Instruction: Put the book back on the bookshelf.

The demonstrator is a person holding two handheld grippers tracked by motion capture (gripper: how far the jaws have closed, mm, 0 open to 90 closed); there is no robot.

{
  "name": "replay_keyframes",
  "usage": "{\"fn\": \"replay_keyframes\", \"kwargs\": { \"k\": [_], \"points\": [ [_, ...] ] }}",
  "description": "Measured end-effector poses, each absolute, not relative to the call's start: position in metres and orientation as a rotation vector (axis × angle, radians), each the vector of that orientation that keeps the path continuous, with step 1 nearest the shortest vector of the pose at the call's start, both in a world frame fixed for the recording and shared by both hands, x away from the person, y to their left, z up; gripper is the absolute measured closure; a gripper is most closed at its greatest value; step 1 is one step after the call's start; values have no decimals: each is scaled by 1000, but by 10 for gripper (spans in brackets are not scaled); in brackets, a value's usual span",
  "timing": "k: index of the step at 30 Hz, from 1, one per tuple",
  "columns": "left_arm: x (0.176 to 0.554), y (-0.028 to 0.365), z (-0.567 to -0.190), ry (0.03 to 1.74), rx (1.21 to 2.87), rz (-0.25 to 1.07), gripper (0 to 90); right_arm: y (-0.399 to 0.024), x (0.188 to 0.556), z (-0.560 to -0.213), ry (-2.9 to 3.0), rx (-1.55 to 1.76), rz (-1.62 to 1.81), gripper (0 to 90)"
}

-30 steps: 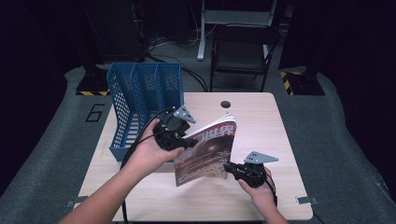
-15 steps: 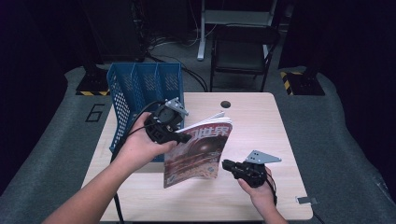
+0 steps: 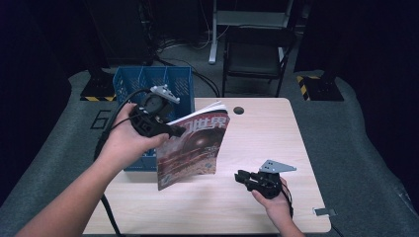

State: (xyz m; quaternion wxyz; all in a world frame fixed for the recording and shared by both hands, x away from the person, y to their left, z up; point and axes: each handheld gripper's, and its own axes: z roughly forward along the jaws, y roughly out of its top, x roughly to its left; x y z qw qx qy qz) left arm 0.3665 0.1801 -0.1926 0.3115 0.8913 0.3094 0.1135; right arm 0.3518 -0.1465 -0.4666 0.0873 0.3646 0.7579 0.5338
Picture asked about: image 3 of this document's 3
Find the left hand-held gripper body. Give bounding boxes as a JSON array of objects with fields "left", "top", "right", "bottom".
[{"left": 128, "top": 84, "right": 182, "bottom": 138}]

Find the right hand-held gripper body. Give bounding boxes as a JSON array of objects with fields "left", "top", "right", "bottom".
[{"left": 249, "top": 159, "right": 297, "bottom": 200}]

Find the glossy red-brown cover magazine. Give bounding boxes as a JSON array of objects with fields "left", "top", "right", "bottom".
[{"left": 155, "top": 100, "right": 231, "bottom": 192}]

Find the blue plastic file rack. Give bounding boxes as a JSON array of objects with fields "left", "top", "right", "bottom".
[{"left": 112, "top": 65, "right": 196, "bottom": 173}]

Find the person's right hand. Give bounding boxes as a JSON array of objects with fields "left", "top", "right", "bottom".
[{"left": 251, "top": 177, "right": 293, "bottom": 225}]

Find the person's left hand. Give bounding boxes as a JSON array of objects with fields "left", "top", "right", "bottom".
[{"left": 97, "top": 103, "right": 171, "bottom": 173}]

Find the black striped stand base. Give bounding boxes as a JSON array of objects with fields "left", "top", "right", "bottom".
[
  {"left": 295, "top": 73, "right": 345, "bottom": 103},
  {"left": 79, "top": 68, "right": 117, "bottom": 103}
]

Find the grey tape strip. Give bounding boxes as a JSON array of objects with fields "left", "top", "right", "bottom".
[{"left": 312, "top": 206, "right": 338, "bottom": 218}]

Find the black cabinet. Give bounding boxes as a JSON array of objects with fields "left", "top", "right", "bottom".
[{"left": 83, "top": 0, "right": 156, "bottom": 67}]

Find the black folding chair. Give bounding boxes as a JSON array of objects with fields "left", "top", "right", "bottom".
[{"left": 221, "top": 27, "right": 297, "bottom": 99}]

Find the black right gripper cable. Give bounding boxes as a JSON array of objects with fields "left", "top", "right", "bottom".
[{"left": 280, "top": 181, "right": 295, "bottom": 219}]

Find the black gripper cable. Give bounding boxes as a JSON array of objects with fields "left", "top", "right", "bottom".
[
  {"left": 280, "top": 181, "right": 295, "bottom": 219},
  {"left": 93, "top": 87, "right": 153, "bottom": 237}
]

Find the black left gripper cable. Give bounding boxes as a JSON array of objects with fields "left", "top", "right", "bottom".
[{"left": 93, "top": 87, "right": 153, "bottom": 237}]

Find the bundle of floor cables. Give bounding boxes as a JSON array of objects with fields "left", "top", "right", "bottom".
[{"left": 153, "top": 33, "right": 222, "bottom": 99}]

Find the white metal desk frame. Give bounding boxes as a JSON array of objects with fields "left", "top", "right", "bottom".
[{"left": 208, "top": 0, "right": 295, "bottom": 65}]

